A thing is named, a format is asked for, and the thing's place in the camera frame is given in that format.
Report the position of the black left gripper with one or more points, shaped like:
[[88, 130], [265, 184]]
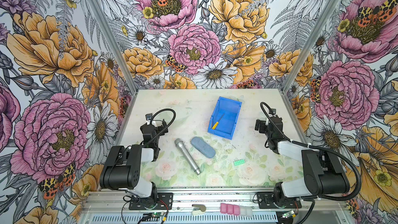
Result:
[[162, 127]]

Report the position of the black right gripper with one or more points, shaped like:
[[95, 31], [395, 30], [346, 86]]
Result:
[[263, 124]]

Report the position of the yellow handled screwdriver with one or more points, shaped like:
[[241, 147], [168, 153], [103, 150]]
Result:
[[217, 122]]

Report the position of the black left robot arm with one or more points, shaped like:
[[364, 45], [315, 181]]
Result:
[[122, 168]]

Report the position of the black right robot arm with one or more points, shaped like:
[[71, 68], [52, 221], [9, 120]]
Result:
[[323, 174]]

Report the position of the blue plastic bin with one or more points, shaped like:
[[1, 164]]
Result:
[[227, 125]]

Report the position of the silver microphone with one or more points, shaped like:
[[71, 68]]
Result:
[[182, 148]]

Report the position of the green lego brick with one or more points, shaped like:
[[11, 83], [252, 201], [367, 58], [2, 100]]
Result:
[[239, 162]]

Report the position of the blue fabric glasses case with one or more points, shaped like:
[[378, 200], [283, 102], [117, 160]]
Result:
[[199, 144]]

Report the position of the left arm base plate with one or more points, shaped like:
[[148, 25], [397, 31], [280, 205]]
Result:
[[162, 202]]

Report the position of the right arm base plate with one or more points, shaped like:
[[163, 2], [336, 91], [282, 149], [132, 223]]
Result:
[[268, 200]]

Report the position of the aluminium front rail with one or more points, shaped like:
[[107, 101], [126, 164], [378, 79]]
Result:
[[111, 207]]

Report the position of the beige clip on rail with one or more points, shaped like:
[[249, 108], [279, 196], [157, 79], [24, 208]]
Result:
[[198, 209]]

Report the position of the pink block on rail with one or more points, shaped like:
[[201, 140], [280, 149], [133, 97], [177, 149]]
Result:
[[230, 209]]

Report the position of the aluminium corner post right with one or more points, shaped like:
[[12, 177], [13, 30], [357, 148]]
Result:
[[305, 51]]

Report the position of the aluminium corner post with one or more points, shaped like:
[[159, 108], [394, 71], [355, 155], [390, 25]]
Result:
[[305, 51], [96, 11]]

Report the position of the aluminium corner post left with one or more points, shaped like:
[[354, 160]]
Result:
[[96, 11]]

